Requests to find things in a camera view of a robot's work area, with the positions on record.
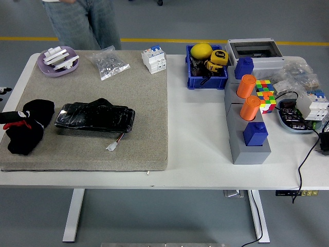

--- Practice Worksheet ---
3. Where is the black rag with red tag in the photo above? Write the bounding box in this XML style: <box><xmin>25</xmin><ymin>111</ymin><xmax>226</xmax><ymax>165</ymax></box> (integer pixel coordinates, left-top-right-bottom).
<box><xmin>4</xmin><ymin>99</ymin><xmax>56</xmax><ymax>156</ymax></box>

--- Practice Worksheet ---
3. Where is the yellow lemon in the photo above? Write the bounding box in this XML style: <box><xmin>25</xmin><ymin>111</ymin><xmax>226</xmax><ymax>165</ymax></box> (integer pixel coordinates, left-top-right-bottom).
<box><xmin>190</xmin><ymin>42</ymin><xmax>213</xmax><ymax>59</ymax></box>

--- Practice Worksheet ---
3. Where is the glossy black display panel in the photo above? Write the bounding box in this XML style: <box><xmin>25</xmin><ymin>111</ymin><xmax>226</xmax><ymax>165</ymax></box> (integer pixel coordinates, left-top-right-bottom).
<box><xmin>54</xmin><ymin>97</ymin><xmax>136</xmax><ymax>134</ymax></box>

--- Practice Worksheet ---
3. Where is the black cable by table leg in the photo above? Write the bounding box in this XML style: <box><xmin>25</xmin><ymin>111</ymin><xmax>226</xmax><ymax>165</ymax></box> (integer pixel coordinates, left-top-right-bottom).
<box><xmin>241</xmin><ymin>189</ymin><xmax>263</xmax><ymax>247</ymax></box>

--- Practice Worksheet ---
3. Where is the black power cable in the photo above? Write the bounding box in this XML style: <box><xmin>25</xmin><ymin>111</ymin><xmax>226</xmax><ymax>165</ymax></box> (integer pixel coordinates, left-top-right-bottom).
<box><xmin>273</xmin><ymin>91</ymin><xmax>322</xmax><ymax>204</ymax></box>

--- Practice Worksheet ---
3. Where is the grey peg holder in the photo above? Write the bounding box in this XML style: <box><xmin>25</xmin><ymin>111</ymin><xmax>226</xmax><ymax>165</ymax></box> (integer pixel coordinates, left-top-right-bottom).
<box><xmin>224</xmin><ymin>65</ymin><xmax>272</xmax><ymax>165</ymax></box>

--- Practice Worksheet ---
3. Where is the blue plastic bin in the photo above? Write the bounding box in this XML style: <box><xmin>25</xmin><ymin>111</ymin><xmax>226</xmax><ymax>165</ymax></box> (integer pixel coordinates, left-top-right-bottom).
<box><xmin>185</xmin><ymin>45</ymin><xmax>229</xmax><ymax>91</ymax></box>

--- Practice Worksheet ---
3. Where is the grey electrical enclosure box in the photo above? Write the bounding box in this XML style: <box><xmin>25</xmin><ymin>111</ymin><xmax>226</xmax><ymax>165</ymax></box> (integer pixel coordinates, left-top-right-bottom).
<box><xmin>225</xmin><ymin>38</ymin><xmax>285</xmax><ymax>78</ymax></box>

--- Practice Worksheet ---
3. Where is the purple plastic tray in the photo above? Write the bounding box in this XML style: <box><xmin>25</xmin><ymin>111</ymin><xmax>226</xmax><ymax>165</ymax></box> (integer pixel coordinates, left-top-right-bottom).
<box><xmin>36</xmin><ymin>46</ymin><xmax>80</xmax><ymax>78</ymax></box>

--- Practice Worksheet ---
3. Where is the white switch in clear bag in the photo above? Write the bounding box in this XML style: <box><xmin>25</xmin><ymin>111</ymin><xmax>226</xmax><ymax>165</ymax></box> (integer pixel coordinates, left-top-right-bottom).
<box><xmin>272</xmin><ymin>79</ymin><xmax>293</xmax><ymax>96</ymax></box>

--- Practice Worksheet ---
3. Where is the grey-brown mat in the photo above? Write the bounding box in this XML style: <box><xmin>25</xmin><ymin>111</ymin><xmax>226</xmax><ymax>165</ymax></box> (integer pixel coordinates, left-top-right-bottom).
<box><xmin>0</xmin><ymin>49</ymin><xmax>169</xmax><ymax>172</ymax></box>

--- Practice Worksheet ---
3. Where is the small yellow tape measure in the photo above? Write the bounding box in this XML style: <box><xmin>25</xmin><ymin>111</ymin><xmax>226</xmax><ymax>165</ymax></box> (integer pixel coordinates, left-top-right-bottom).
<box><xmin>205</xmin><ymin>60</ymin><xmax>224</xmax><ymax>74</ymax></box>

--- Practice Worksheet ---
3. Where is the multicolour puzzle cube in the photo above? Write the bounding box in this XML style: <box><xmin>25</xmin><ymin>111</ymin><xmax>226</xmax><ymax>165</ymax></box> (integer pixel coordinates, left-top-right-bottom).
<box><xmin>256</xmin><ymin>91</ymin><xmax>277</xmax><ymax>115</ymax></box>
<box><xmin>254</xmin><ymin>79</ymin><xmax>275</xmax><ymax>94</ymax></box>

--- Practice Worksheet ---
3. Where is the person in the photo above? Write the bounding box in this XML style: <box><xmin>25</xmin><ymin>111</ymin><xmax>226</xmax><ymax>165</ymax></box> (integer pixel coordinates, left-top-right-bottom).
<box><xmin>42</xmin><ymin>0</ymin><xmax>122</xmax><ymax>51</ymax></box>

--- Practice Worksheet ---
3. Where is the white circuit breaker blue switch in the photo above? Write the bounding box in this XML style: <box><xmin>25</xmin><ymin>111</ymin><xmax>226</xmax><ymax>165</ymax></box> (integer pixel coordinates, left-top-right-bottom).
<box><xmin>141</xmin><ymin>45</ymin><xmax>167</xmax><ymax>75</ymax></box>
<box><xmin>295</xmin><ymin>89</ymin><xmax>329</xmax><ymax>121</ymax></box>

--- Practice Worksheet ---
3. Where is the light blue tray with electronics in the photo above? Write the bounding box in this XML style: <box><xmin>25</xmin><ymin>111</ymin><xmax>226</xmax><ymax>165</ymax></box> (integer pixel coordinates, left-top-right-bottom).
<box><xmin>276</xmin><ymin>97</ymin><xmax>324</xmax><ymax>135</ymax></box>

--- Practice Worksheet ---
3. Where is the white connector with coloured wires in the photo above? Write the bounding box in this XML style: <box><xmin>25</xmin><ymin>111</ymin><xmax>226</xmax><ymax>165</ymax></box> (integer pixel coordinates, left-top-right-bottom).
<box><xmin>106</xmin><ymin>132</ymin><xmax>126</xmax><ymax>151</ymax></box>

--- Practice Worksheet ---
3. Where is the black table control panel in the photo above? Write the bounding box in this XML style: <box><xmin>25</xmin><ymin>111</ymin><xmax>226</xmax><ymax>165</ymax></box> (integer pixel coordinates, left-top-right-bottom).
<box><xmin>275</xmin><ymin>189</ymin><xmax>319</xmax><ymax>197</ymax></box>

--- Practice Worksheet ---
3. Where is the white table leg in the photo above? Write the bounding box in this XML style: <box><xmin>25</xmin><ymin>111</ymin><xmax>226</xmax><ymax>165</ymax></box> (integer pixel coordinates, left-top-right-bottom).
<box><xmin>62</xmin><ymin>189</ymin><xmax>85</xmax><ymax>243</ymax></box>
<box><xmin>248</xmin><ymin>189</ymin><xmax>271</xmax><ymax>244</ymax></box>

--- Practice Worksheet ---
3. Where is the large yellow tape measure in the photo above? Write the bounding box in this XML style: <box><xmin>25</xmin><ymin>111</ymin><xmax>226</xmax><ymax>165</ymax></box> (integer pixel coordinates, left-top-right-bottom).
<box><xmin>210</xmin><ymin>49</ymin><xmax>230</xmax><ymax>66</ymax></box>

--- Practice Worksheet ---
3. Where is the orange cylinder peg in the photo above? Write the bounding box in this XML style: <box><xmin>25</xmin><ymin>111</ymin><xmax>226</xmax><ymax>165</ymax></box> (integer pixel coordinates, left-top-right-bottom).
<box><xmin>236</xmin><ymin>74</ymin><xmax>257</xmax><ymax>99</ymax></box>
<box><xmin>240</xmin><ymin>96</ymin><xmax>261</xmax><ymax>121</ymax></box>

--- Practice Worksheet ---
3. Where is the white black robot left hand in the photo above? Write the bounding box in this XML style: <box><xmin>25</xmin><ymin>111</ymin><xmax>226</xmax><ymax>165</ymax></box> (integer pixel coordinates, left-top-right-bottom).
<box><xmin>0</xmin><ymin>86</ymin><xmax>29</xmax><ymax>124</ymax></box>

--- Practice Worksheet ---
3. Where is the blue square peg block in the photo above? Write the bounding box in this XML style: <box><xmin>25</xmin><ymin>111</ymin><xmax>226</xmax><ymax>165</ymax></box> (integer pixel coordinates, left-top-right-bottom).
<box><xmin>234</xmin><ymin>57</ymin><xmax>254</xmax><ymax>80</ymax></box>
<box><xmin>243</xmin><ymin>121</ymin><xmax>269</xmax><ymax>147</ymax></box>

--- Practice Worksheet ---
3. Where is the clear bag of small parts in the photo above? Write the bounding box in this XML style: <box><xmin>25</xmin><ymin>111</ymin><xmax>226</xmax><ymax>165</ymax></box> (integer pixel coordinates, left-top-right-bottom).
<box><xmin>276</xmin><ymin>61</ymin><xmax>321</xmax><ymax>91</ymax></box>

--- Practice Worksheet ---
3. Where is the black power adapter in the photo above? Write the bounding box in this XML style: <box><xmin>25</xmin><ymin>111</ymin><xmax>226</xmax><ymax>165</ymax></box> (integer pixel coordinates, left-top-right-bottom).
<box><xmin>318</xmin><ymin>132</ymin><xmax>329</xmax><ymax>156</ymax></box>

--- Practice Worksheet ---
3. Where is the grey bracket under table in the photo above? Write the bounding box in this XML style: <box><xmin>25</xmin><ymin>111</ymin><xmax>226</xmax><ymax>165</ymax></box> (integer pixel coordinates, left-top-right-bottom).
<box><xmin>223</xmin><ymin>189</ymin><xmax>245</xmax><ymax>198</ymax></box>

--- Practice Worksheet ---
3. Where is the white plastic clip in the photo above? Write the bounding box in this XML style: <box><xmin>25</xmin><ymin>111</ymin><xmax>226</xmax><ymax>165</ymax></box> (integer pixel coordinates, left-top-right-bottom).
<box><xmin>52</xmin><ymin>55</ymin><xmax>80</xmax><ymax>71</ymax></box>
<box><xmin>42</xmin><ymin>46</ymin><xmax>74</xmax><ymax>64</ymax></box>

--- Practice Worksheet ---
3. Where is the clear bag of screws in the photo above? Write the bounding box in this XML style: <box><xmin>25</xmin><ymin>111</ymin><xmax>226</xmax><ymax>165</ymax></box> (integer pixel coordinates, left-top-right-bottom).
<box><xmin>88</xmin><ymin>45</ymin><xmax>131</xmax><ymax>81</ymax></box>

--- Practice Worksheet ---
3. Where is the dark screwdriver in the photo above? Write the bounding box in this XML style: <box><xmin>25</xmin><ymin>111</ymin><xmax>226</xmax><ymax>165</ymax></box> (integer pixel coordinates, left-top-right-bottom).
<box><xmin>189</xmin><ymin>55</ymin><xmax>204</xmax><ymax>77</ymax></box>

